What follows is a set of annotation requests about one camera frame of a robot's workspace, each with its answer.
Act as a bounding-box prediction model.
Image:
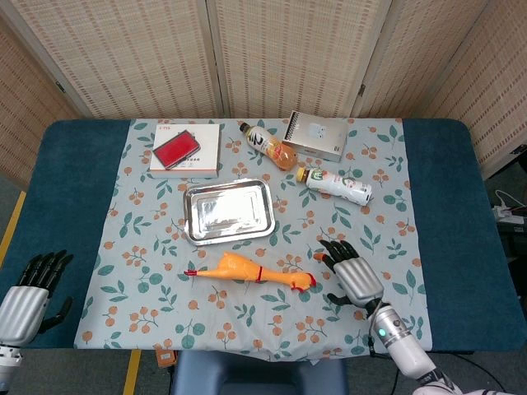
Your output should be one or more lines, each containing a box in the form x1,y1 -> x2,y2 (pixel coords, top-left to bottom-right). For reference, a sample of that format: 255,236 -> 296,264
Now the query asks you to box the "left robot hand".
0,249 -> 75,347

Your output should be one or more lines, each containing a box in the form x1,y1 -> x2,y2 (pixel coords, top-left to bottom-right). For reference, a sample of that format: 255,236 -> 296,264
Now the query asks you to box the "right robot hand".
313,239 -> 386,318

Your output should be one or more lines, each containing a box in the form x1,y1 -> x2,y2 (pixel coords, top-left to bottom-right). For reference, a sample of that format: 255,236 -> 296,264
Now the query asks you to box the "orange rubber chicken toy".
184,252 -> 318,292

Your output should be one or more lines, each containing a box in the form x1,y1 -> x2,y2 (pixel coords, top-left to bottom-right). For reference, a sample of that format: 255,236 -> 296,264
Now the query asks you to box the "metal tray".
183,178 -> 277,247

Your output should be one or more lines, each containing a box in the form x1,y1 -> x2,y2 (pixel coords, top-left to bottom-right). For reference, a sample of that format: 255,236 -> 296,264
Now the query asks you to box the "white bottle yellow cap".
296,166 -> 374,206

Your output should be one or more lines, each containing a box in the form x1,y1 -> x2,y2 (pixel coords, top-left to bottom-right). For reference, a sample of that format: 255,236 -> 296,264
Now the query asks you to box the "teal table cover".
0,118 -> 527,353

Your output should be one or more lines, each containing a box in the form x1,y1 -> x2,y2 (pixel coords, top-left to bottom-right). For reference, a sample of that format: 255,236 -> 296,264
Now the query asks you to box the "blue padded seat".
170,349 -> 349,395

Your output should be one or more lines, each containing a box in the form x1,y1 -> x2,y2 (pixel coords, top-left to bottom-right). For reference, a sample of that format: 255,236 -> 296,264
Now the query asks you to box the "small orange tag box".
155,348 -> 178,367

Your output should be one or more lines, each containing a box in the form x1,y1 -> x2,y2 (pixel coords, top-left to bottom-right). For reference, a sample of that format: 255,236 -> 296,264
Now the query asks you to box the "silver grey carton box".
282,110 -> 349,163

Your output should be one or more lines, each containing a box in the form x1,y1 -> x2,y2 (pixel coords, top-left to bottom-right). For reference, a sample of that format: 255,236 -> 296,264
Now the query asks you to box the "orange tea bottle black label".
240,122 -> 298,172

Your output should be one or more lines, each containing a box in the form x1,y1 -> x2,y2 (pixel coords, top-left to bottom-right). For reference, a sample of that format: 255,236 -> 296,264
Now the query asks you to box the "black box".
496,221 -> 527,264

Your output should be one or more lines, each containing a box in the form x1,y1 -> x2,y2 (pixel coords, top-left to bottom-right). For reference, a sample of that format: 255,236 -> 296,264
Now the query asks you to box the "floral tablecloth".
72,118 -> 432,363

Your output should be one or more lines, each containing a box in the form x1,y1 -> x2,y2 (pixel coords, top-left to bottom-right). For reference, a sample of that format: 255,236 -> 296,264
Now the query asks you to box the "white power strip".
492,204 -> 526,225

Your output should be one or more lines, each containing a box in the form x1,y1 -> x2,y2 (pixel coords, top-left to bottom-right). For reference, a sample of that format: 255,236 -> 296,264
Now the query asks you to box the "white flat box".
148,123 -> 221,179

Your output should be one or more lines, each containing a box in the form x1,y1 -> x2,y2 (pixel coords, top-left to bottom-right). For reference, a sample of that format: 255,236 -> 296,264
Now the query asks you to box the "woven folding screen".
0,0 -> 527,190

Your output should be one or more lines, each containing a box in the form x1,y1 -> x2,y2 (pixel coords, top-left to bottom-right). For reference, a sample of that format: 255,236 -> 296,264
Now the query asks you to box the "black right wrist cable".
366,303 -> 389,358

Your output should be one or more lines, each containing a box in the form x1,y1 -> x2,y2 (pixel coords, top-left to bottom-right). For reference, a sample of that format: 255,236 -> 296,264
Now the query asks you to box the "white cable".
493,188 -> 527,215

